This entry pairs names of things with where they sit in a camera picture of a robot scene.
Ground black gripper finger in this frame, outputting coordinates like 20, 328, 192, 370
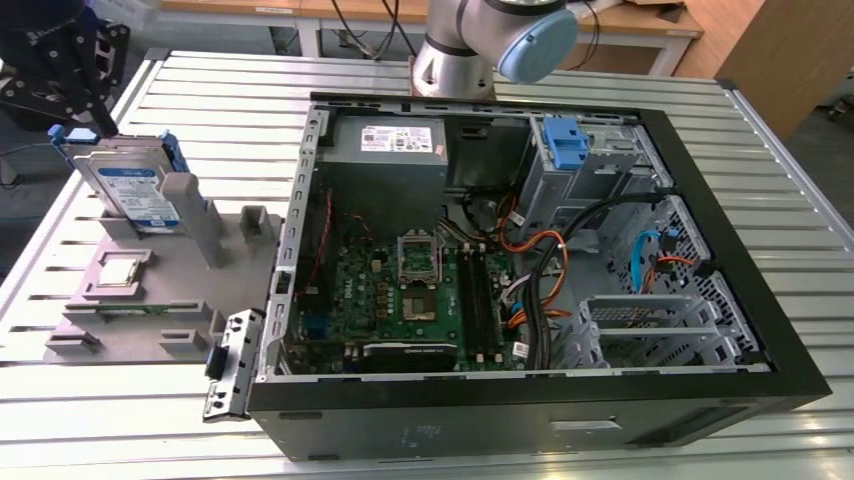
76, 22, 132, 137
0, 77, 85, 125

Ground hard disk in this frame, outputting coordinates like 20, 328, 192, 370
47, 124, 196, 235

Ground blue data wire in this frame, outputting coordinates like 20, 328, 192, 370
628, 229, 663, 295

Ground white framed wooden desk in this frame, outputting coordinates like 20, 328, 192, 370
319, 0, 706, 76
85, 0, 321, 59

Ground silver CPU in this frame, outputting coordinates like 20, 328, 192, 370
92, 257, 145, 289

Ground grey parts rack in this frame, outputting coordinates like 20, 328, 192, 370
40, 172, 288, 364

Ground green RAM stick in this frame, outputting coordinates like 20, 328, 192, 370
96, 305, 168, 319

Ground grey power supply unit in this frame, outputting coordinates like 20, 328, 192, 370
317, 115, 450, 221

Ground metal socket cover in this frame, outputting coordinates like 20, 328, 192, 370
396, 229, 447, 287

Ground green motherboard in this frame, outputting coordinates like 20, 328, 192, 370
292, 219, 535, 374

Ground CPU socket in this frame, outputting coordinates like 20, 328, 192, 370
399, 287, 442, 324

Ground black RAM slot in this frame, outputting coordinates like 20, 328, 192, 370
464, 243, 494, 365
456, 243, 484, 365
472, 243, 502, 365

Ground black graphics card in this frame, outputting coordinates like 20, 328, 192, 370
359, 341, 462, 371

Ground blue plastic drive latch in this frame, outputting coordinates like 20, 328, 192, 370
543, 114, 594, 171

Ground grey metal drive cage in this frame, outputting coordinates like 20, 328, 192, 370
518, 115, 672, 236

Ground black open PC case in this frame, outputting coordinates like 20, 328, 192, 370
245, 92, 835, 461

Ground wooden cabinet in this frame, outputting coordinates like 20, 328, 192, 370
716, 0, 854, 144

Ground black chair base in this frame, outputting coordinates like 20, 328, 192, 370
817, 94, 854, 121

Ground red twisted wire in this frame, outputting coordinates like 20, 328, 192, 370
315, 188, 335, 266

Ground grey hinged slot bracket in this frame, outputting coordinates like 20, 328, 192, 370
201, 308, 267, 424

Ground yellow black power wires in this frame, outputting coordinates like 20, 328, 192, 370
436, 217, 502, 246

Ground orange red wire bundle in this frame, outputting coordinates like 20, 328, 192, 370
499, 194, 575, 331

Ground black cable bundle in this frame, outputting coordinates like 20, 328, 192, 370
523, 192, 672, 372

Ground orange disk power wire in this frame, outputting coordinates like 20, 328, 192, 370
656, 254, 712, 281

